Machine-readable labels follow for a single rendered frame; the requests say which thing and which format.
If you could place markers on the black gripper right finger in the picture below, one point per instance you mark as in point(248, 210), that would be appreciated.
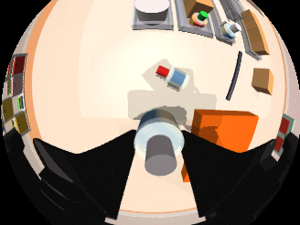
point(214, 172)

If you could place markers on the black rod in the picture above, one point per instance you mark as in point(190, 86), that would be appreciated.
point(235, 77)

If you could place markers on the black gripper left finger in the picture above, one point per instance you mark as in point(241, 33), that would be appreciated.
point(101, 172)

